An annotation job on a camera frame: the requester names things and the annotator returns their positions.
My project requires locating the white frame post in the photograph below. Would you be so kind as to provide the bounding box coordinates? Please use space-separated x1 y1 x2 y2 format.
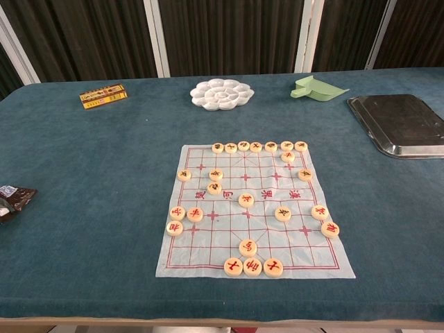
143 0 171 78
365 0 398 70
0 15 42 85
293 0 325 74

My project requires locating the light green plastic dustpan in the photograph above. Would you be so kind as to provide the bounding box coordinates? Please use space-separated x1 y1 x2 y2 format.
290 75 350 103

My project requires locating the translucent xiangqi board sheet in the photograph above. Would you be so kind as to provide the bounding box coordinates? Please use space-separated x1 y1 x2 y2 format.
155 144 357 280

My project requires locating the yellow printed cardboard box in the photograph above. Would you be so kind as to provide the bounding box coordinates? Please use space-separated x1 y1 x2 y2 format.
79 83 128 110

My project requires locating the blue-green tablecloth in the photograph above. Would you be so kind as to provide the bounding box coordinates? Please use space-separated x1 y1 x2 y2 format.
0 67 444 320

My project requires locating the dark snack bag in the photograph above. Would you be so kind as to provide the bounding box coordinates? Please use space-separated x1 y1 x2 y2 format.
0 185 38 223

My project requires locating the white flower-shaped paint palette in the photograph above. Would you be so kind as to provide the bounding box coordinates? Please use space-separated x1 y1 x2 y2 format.
189 78 255 112

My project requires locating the stainless steel tray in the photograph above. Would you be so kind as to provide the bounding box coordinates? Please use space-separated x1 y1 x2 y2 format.
346 94 444 160

